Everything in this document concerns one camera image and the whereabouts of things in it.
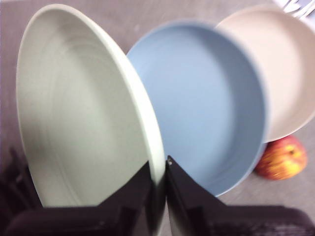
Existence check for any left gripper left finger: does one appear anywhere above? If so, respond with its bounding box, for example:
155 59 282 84
4 160 155 236

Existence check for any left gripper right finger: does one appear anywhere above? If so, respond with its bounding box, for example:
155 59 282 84
166 154 315 236

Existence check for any red yellow apple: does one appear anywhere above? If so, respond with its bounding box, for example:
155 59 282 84
254 135 308 181

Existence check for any green plate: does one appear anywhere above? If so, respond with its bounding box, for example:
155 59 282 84
16 3 166 236

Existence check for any black plate rack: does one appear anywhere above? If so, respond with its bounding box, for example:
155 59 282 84
0 146 43 218

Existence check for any blue plate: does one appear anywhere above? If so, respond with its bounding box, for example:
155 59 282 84
126 21 268 199

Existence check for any beige plate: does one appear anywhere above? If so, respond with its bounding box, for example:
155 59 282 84
215 4 315 144

